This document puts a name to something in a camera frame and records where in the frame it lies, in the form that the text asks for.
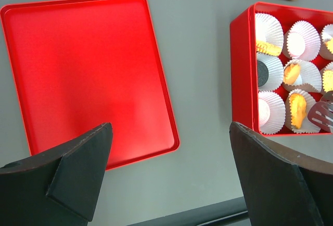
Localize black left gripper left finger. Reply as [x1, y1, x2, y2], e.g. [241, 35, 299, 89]
[1, 123, 112, 225]

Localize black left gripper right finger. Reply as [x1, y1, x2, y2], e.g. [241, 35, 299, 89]
[229, 122, 332, 225]

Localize metal tongs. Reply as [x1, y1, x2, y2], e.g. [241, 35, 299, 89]
[308, 91, 332, 133]

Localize yellow fish cookie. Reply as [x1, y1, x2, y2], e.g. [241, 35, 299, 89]
[289, 93, 307, 129]

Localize black sandwich cookie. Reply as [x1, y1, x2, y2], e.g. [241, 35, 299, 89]
[257, 60, 269, 87]

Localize red box lid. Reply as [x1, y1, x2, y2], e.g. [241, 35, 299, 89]
[1, 0, 180, 170]

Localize tan rectangular biscuit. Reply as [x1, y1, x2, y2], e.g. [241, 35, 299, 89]
[255, 40, 282, 56]

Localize red cookie box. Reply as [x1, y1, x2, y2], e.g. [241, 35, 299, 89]
[230, 2, 332, 132]

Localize orange flower cookie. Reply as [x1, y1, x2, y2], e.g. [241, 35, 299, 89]
[324, 39, 333, 54]

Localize pink sandwich cookie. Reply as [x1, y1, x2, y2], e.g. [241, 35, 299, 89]
[287, 32, 305, 58]

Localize white paper cup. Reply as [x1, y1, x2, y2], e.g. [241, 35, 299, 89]
[283, 59, 322, 93]
[319, 24, 333, 61]
[255, 13, 284, 48]
[257, 53, 284, 91]
[258, 91, 286, 135]
[283, 20, 321, 61]
[285, 89, 320, 134]
[320, 62, 333, 95]

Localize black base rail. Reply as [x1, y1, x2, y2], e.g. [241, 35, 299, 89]
[135, 197, 251, 225]

